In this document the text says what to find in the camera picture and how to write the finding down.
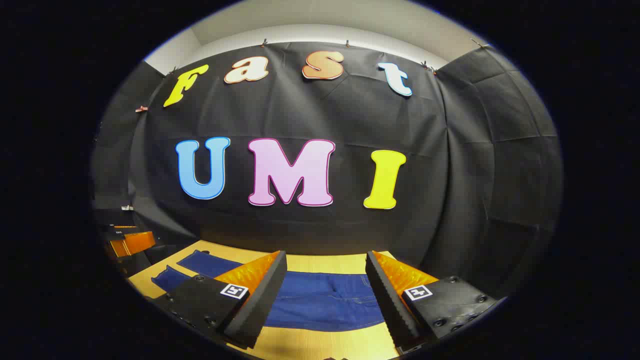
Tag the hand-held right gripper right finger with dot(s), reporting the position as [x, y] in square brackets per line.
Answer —
[390, 305]

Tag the blue denim jeans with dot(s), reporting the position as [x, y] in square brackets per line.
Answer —
[320, 305]

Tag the black backdrop cloth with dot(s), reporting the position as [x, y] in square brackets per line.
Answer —
[350, 115]

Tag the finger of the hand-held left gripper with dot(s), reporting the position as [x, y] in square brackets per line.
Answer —
[135, 243]

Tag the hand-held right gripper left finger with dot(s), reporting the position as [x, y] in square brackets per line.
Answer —
[260, 300]

